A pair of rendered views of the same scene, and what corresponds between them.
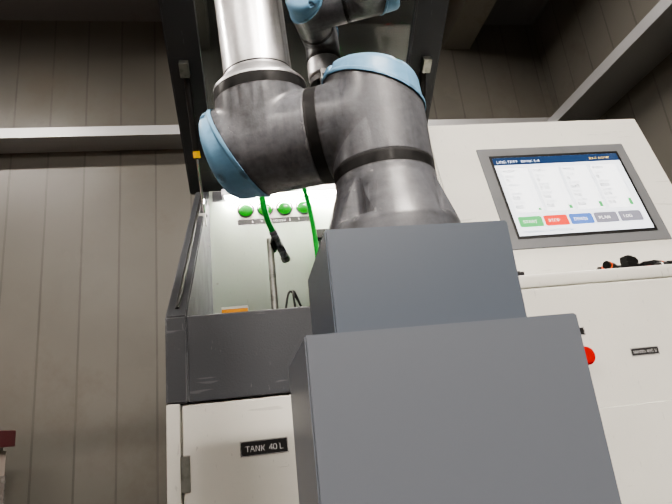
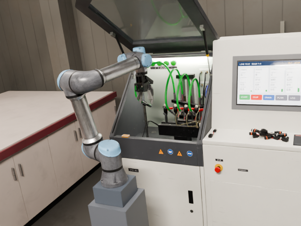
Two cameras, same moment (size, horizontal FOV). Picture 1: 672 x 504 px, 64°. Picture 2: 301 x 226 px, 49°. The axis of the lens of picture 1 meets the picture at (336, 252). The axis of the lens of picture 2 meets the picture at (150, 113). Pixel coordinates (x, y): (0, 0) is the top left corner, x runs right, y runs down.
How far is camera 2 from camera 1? 1.74 m
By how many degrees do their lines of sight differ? 49
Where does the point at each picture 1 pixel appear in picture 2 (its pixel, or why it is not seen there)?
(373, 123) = (103, 164)
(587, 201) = (275, 88)
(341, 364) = (92, 210)
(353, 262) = (96, 193)
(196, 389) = not seen: hidden behind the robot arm
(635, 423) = (233, 188)
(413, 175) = (109, 176)
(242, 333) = (126, 143)
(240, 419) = (127, 162)
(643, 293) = (248, 153)
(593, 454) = not seen: outside the picture
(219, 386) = (122, 154)
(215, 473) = not seen: hidden behind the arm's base
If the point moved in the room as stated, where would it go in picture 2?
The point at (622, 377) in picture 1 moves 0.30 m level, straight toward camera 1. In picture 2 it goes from (232, 175) to (194, 192)
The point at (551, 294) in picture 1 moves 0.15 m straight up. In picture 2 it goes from (214, 147) to (212, 125)
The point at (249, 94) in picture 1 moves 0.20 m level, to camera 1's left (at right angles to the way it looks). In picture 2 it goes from (85, 147) to (61, 143)
